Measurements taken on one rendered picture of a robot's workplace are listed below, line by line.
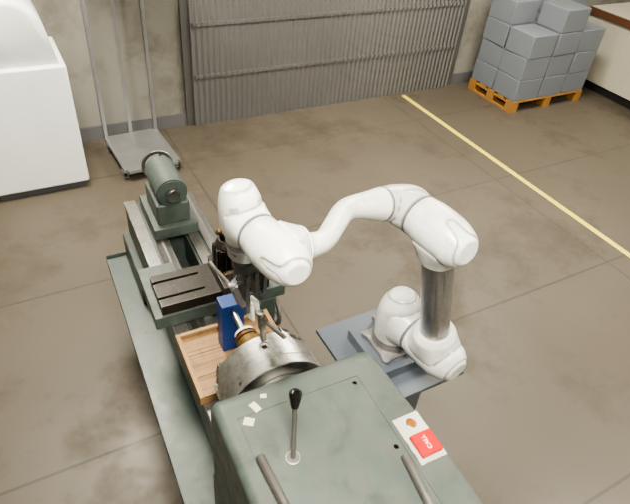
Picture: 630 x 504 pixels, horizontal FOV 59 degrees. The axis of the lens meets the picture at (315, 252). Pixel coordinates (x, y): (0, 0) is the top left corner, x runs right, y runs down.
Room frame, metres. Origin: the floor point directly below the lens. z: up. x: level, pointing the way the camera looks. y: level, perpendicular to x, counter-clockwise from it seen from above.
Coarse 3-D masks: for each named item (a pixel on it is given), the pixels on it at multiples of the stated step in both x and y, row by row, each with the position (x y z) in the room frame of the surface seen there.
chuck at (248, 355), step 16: (272, 336) 1.08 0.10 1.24; (288, 336) 1.10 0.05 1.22; (240, 352) 1.03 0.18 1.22; (256, 352) 1.02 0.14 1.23; (272, 352) 1.02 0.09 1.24; (288, 352) 1.03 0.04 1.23; (304, 352) 1.06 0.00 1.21; (224, 368) 1.00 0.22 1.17; (240, 368) 0.98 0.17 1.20; (224, 384) 0.96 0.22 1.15
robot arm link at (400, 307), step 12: (396, 288) 1.53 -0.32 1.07; (408, 288) 1.54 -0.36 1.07; (384, 300) 1.49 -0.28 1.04; (396, 300) 1.47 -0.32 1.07; (408, 300) 1.47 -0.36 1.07; (420, 300) 1.50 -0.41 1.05; (384, 312) 1.46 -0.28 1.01; (396, 312) 1.44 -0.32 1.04; (408, 312) 1.43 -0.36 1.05; (384, 324) 1.45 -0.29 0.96; (396, 324) 1.41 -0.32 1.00; (408, 324) 1.40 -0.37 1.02; (384, 336) 1.44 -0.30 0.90; (396, 336) 1.40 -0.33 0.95
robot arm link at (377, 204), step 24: (384, 192) 1.32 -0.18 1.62; (264, 216) 0.98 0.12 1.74; (336, 216) 1.12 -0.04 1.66; (360, 216) 1.24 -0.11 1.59; (384, 216) 1.28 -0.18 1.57; (240, 240) 0.94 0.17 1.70; (264, 240) 0.91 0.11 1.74; (288, 240) 0.90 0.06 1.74; (312, 240) 0.96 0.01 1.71; (336, 240) 1.04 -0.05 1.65; (264, 264) 0.87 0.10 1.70; (288, 264) 0.85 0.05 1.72; (312, 264) 0.89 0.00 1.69
